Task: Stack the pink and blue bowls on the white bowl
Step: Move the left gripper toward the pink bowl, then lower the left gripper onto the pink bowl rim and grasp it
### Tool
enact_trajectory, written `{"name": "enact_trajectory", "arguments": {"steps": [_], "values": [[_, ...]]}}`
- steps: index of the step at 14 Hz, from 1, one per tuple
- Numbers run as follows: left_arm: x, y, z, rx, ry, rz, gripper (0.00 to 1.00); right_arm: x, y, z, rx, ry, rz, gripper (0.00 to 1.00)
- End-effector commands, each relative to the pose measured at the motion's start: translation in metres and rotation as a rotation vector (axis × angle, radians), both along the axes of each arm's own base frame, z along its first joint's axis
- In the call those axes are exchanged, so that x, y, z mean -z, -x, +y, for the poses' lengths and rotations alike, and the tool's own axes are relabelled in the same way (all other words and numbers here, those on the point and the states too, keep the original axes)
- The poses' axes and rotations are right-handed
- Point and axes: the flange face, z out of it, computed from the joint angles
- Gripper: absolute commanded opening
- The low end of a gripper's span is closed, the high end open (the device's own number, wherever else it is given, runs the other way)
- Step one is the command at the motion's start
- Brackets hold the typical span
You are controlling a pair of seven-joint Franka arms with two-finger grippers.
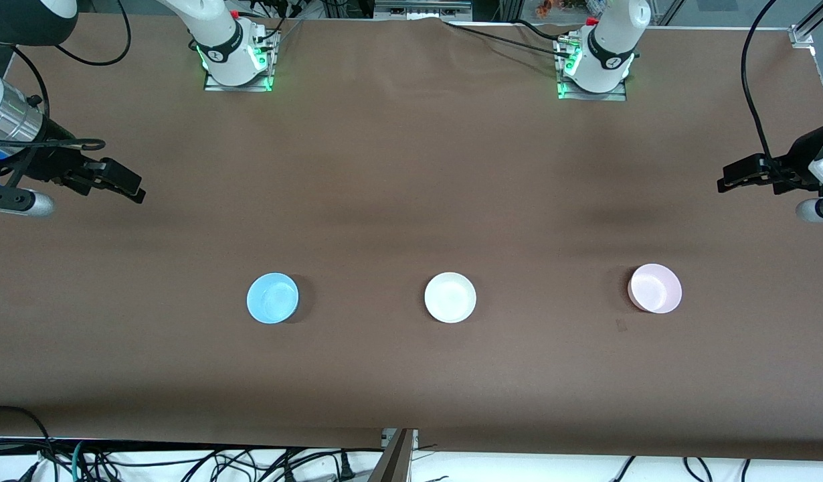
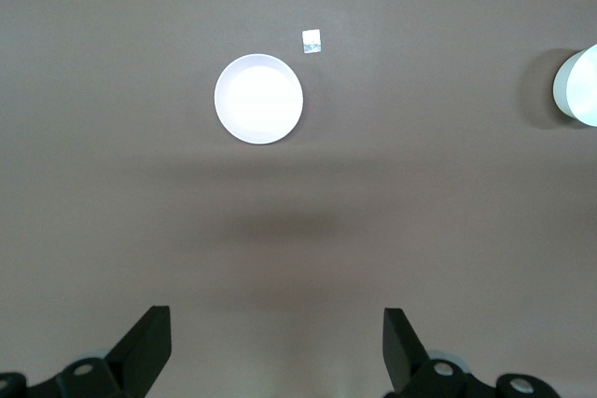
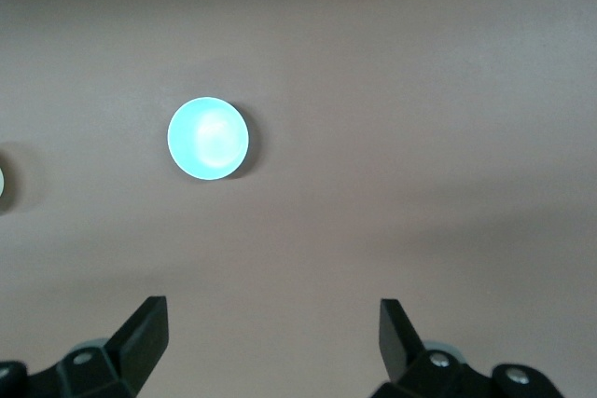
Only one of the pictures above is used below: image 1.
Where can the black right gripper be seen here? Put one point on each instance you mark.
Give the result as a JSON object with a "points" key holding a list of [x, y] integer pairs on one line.
{"points": [[49, 163]]}

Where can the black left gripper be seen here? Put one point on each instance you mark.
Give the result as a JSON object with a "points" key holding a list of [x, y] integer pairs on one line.
{"points": [[795, 163]]}

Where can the pink bowl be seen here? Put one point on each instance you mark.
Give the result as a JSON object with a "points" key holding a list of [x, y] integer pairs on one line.
{"points": [[654, 288]]}

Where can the blue bowl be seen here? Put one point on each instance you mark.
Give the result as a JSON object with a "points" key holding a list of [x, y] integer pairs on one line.
{"points": [[272, 298]]}

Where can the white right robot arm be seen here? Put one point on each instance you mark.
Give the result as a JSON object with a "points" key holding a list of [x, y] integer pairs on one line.
{"points": [[217, 33]]}

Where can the white bowl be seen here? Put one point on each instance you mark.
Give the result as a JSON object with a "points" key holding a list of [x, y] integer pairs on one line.
{"points": [[450, 296]]}

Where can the brown table cover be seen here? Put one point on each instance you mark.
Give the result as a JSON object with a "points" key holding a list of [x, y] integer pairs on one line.
{"points": [[411, 201]]}

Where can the grey metal box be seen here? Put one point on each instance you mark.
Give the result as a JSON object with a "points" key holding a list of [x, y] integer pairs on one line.
{"points": [[421, 8]]}

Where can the aluminium profile beam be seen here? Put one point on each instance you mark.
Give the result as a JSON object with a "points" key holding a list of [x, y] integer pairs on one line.
{"points": [[395, 458]]}

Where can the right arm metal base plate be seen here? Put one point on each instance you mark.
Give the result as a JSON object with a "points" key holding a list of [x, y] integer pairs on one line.
{"points": [[214, 86]]}

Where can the aluminium frame corner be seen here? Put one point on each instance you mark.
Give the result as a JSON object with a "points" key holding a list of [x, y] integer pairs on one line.
{"points": [[809, 30]]}

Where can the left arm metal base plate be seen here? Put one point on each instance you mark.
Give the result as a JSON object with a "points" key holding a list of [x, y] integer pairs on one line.
{"points": [[567, 95]]}

